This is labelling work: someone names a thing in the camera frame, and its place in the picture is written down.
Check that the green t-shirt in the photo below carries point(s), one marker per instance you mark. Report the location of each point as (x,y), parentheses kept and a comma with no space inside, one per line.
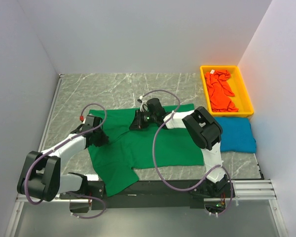
(128,150)

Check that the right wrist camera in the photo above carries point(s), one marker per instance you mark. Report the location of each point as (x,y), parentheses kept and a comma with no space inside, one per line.
(141,101)

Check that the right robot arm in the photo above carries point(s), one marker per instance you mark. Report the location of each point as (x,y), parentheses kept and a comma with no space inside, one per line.
(205,132)

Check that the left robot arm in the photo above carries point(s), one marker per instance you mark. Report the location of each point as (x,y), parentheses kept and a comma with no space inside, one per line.
(41,173)

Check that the yellow plastic bin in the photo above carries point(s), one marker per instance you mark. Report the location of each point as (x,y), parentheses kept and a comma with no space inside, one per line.
(241,98)

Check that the aluminium frame rail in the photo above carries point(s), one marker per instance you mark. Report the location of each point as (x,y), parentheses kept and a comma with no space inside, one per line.
(242,189)

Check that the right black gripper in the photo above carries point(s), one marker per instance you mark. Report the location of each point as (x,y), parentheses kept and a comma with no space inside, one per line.
(139,120)

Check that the blue folded t-shirt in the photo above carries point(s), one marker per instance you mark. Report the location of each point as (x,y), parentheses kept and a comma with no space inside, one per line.
(237,135)

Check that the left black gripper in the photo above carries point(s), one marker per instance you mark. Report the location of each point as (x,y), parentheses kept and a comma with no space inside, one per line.
(99,139)

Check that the black base beam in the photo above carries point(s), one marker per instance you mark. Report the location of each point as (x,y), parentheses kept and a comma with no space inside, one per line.
(207,195)

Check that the orange t-shirt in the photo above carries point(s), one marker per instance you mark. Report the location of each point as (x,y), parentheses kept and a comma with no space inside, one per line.
(220,92)

